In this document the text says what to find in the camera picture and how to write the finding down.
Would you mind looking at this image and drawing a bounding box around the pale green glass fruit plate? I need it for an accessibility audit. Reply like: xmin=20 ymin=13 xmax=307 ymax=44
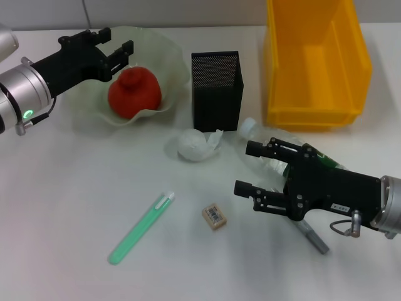
xmin=61 ymin=25 xmax=191 ymax=128

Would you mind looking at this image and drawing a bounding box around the yellow plastic bin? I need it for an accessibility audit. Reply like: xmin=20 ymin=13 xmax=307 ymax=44
xmin=263 ymin=0 xmax=375 ymax=133

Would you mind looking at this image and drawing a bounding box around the white paper ball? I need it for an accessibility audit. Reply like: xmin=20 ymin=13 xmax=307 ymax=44
xmin=167 ymin=127 xmax=225 ymax=162

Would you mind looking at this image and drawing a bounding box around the mint green pen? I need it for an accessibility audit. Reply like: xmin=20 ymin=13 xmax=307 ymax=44
xmin=107 ymin=190 xmax=176 ymax=266

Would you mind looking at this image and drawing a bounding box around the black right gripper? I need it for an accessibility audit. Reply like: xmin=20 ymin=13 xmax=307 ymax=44
xmin=234 ymin=136 xmax=383 ymax=223

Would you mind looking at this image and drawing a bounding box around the clear water bottle green label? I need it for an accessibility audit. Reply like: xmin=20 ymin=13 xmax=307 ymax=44
xmin=239 ymin=117 xmax=349 ymax=201

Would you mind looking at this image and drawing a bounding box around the black mesh pen holder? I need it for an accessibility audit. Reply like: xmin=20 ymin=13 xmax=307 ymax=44
xmin=190 ymin=50 xmax=245 ymax=132

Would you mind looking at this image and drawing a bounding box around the grey pen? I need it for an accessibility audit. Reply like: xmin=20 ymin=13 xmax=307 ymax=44
xmin=292 ymin=218 xmax=330 ymax=256

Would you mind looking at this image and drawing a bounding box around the right gripper cable with plug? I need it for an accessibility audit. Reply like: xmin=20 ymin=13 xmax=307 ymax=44
xmin=330 ymin=209 xmax=365 ymax=238

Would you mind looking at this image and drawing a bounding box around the red-orange fruit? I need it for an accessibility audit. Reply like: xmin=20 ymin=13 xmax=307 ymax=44
xmin=107 ymin=66 xmax=164 ymax=120

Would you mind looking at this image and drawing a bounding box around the beige eraser with barcode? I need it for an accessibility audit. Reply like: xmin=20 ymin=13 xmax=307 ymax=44
xmin=201 ymin=203 xmax=228 ymax=232

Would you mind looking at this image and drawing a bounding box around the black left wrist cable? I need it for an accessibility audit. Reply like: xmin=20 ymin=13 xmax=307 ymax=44
xmin=14 ymin=96 xmax=56 ymax=137

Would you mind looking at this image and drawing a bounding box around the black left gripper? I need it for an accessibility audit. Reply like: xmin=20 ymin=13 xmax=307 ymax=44
xmin=30 ymin=26 xmax=135 ymax=95

